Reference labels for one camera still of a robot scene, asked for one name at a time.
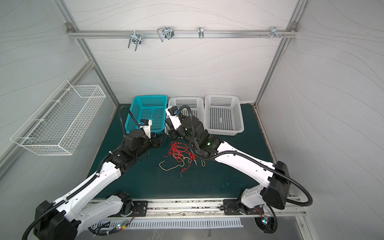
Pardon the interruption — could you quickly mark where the metal U-bolt clamp left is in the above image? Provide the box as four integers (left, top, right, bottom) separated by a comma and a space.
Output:
128, 33, 142, 51

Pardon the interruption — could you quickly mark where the small metal bracket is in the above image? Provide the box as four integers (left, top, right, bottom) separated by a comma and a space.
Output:
198, 27, 204, 39

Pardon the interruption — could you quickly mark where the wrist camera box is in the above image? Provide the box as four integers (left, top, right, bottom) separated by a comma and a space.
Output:
166, 106, 182, 130
140, 119, 152, 139

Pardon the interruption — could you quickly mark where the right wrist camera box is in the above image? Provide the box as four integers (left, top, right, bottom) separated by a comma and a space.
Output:
166, 106, 182, 130

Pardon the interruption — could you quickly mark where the white slotted cable duct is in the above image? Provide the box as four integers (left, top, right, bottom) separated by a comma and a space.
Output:
89, 218, 244, 230

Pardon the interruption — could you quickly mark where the dark green table mat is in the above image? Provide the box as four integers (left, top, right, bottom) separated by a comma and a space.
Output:
96, 104, 272, 199

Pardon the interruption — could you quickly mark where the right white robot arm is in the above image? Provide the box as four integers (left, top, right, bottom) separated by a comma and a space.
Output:
165, 105, 313, 234

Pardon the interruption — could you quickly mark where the white perforated basket right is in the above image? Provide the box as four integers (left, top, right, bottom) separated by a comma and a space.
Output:
204, 95, 245, 136

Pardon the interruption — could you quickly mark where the horizontal aluminium rail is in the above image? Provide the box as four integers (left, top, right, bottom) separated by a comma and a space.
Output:
67, 29, 299, 39

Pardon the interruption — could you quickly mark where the white perforated basket middle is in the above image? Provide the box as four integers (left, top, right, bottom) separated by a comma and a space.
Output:
166, 97, 204, 122

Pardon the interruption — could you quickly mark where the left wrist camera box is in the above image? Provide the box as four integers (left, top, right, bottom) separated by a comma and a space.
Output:
140, 119, 152, 139

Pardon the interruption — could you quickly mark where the yellow cable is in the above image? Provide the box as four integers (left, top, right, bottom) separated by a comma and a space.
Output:
158, 155, 207, 172

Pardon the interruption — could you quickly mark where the red cable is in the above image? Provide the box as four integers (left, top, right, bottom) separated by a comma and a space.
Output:
163, 140, 197, 176

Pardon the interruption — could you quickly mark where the metal clamp right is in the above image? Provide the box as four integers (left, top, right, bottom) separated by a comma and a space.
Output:
260, 27, 286, 39

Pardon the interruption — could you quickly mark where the teal perforated plastic basket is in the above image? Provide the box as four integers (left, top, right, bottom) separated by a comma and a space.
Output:
130, 95, 168, 134

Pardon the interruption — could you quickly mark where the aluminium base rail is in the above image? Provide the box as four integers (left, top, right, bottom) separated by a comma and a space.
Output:
61, 197, 307, 221

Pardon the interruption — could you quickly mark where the white wire wall basket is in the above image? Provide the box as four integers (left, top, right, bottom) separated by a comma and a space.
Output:
10, 80, 106, 156

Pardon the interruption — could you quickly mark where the white perforated basket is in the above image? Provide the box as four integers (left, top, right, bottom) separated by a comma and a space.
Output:
204, 95, 245, 136
166, 97, 204, 122

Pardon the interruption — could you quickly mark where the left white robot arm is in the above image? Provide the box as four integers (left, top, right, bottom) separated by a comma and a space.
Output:
22, 117, 162, 240

